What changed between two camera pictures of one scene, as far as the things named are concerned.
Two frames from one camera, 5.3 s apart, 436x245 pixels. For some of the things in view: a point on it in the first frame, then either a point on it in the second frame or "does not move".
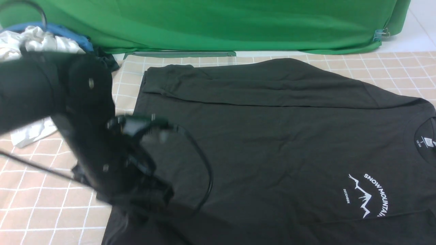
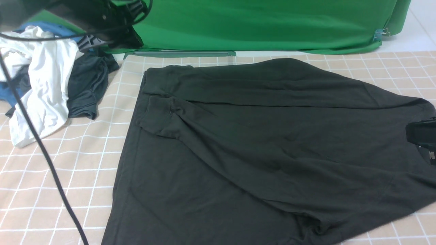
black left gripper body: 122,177 to 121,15
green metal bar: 229,53 does not move
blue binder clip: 380,33 does not move
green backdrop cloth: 349,26 does not move
